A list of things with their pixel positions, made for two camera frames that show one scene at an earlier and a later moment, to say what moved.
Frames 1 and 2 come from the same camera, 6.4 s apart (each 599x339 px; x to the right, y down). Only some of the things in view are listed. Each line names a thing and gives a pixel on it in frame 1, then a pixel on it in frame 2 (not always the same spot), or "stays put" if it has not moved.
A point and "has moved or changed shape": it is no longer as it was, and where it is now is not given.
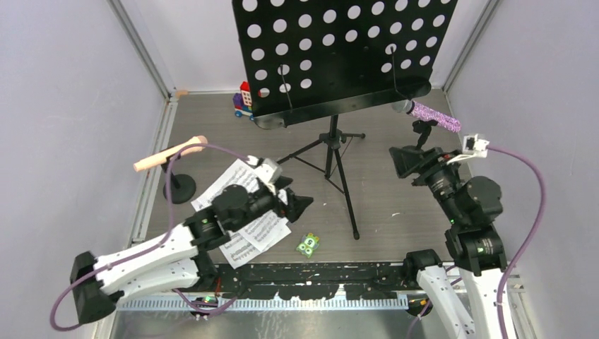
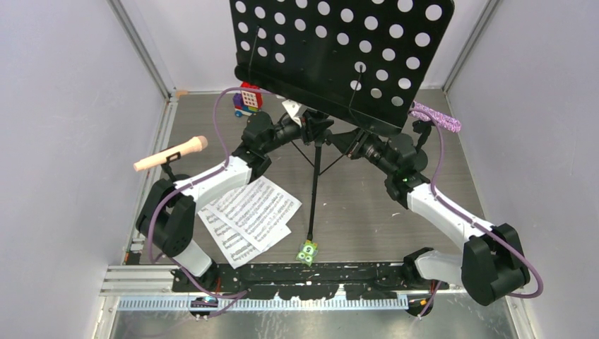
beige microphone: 197,140 stays put
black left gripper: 296,204 → 313,125
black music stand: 308,60 has moved or changed shape
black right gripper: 434,159 → 342,143
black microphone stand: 424,128 stays put
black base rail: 316,280 stays put
